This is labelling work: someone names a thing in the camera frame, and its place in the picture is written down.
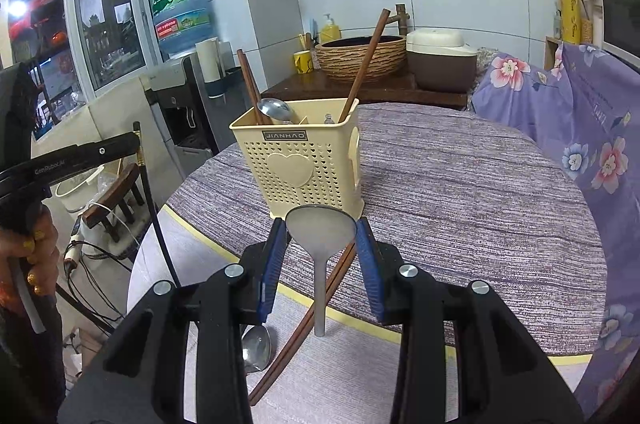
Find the small wooden stool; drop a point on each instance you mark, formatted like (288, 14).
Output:
(112, 199)

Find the person's left hand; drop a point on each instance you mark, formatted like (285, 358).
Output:
(42, 254)

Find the blue water jug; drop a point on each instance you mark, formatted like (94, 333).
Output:
(180, 8)

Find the sliding window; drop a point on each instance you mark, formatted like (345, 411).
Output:
(100, 28)

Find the yellow soap pump bottle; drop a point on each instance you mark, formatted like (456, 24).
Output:
(330, 31)

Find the wicker pattern basin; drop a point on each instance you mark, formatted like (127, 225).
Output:
(360, 61)

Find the person's left forearm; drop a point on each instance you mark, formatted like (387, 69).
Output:
(25, 354)

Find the yellow roll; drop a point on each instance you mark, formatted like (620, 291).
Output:
(568, 3)

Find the dark wooden cabinet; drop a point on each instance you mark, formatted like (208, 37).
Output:
(400, 96)

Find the small wooden box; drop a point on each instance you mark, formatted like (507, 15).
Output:
(553, 53)

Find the brown wooden chopstick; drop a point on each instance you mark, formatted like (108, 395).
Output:
(299, 338)
(248, 78)
(367, 53)
(280, 376)

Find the white microwave oven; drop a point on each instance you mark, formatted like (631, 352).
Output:
(622, 28)

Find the white cup stack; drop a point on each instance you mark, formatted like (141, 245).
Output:
(207, 59)

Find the blue cup holder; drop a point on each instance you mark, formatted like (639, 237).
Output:
(222, 83)

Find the grey water dispenser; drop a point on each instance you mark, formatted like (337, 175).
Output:
(185, 113)

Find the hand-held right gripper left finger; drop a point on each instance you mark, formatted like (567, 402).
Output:
(272, 274)

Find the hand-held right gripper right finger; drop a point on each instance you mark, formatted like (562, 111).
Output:
(371, 274)

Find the large metal spoon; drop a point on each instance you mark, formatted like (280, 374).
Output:
(320, 234)

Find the purple floral cloth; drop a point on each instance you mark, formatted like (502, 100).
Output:
(575, 113)

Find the yellow cup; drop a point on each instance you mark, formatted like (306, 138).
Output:
(303, 62)

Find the white rice cooker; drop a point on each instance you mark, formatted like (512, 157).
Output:
(440, 61)

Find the round table with cloth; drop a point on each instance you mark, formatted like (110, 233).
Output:
(450, 204)

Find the cream plastic utensil holder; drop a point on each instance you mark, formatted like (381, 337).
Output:
(300, 184)

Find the bronze faucet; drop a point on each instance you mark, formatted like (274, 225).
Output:
(401, 18)

